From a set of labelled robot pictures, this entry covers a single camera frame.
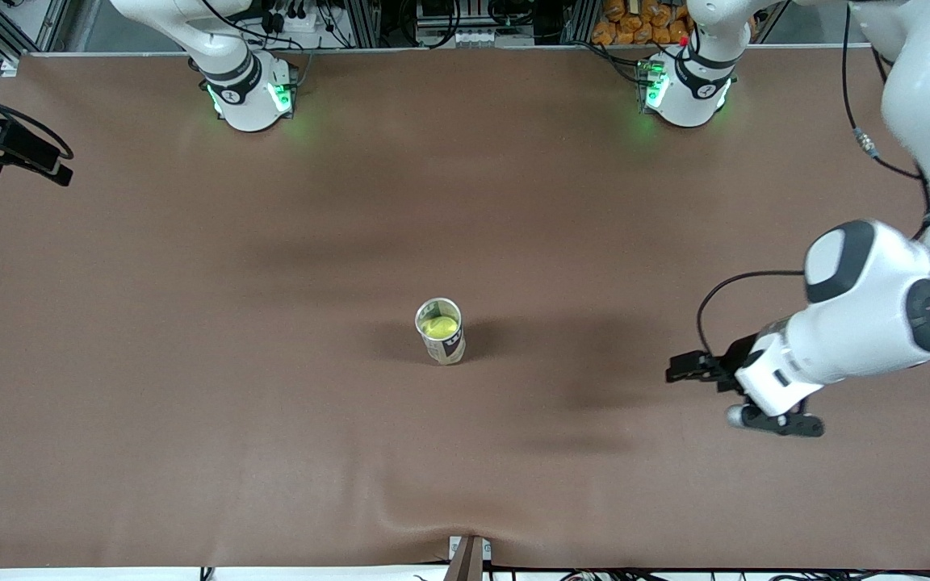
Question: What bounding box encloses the aluminium frame strut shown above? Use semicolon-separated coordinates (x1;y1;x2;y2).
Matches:
0;0;74;77

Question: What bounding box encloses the orange objects pile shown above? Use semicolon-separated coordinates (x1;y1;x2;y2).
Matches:
592;0;692;46

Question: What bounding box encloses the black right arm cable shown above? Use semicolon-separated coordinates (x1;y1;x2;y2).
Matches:
0;69;76;158

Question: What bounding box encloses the white tennis ball can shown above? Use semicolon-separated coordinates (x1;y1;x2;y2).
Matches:
414;297;467;366

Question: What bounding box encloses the white power strip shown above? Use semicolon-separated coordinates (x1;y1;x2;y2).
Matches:
259;0;329;35

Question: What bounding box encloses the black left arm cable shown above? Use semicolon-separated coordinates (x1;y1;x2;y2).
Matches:
695;0;930;360

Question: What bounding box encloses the aluminium frame post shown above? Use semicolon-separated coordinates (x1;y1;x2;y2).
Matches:
348;0;381;48
566;0;599;45

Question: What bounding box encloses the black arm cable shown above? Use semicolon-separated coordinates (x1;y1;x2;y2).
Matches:
0;69;76;158
695;0;930;360

